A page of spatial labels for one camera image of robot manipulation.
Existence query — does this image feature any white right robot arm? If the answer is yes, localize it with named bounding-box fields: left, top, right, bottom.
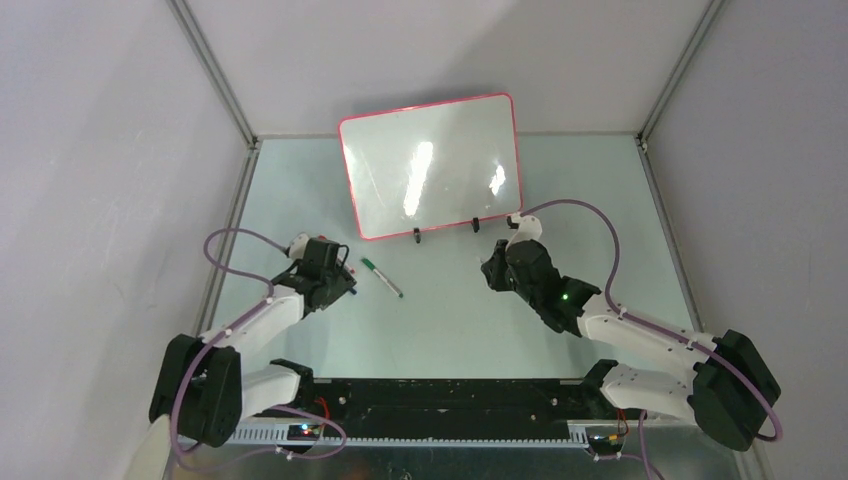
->
left=480, top=239, right=780, bottom=452

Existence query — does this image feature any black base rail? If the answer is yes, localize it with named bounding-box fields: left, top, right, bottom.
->
left=292, top=378, right=639, bottom=439

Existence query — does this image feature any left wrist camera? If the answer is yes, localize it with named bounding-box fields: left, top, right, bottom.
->
left=286, top=232, right=310, bottom=261

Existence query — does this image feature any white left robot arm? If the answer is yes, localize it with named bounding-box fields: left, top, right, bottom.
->
left=148, top=234, right=356, bottom=447

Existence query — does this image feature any aluminium frame profile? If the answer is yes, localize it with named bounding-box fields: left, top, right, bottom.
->
left=224, top=420, right=590, bottom=449

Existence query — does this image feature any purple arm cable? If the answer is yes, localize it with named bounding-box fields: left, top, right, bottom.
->
left=519, top=198, right=785, bottom=480
left=168, top=227, right=349, bottom=462

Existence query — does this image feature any green cap marker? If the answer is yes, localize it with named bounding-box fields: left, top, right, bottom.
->
left=361, top=257, right=404, bottom=298

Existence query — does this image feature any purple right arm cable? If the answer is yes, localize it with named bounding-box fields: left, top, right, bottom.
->
left=519, top=198, right=785, bottom=480

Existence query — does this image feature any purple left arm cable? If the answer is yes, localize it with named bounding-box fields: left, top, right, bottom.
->
left=168, top=227, right=349, bottom=462

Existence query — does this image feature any pink framed whiteboard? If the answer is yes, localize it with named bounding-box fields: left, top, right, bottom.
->
left=337, top=92, right=523, bottom=241

